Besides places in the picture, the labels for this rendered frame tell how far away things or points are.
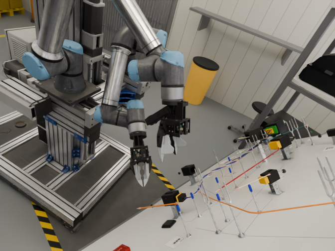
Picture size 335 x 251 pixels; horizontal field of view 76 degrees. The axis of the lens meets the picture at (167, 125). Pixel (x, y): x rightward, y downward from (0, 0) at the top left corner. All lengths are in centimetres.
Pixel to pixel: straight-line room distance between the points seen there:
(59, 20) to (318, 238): 95
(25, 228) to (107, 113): 129
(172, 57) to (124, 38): 41
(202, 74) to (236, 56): 70
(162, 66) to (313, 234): 57
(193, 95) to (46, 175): 247
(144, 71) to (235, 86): 329
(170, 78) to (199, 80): 280
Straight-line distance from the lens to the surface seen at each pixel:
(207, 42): 387
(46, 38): 95
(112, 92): 101
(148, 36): 84
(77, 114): 118
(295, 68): 143
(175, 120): 69
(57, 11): 88
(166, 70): 68
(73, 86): 115
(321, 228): 61
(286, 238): 59
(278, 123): 131
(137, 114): 90
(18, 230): 205
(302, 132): 176
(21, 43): 156
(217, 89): 402
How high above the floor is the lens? 180
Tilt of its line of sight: 37 degrees down
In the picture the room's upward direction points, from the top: 19 degrees clockwise
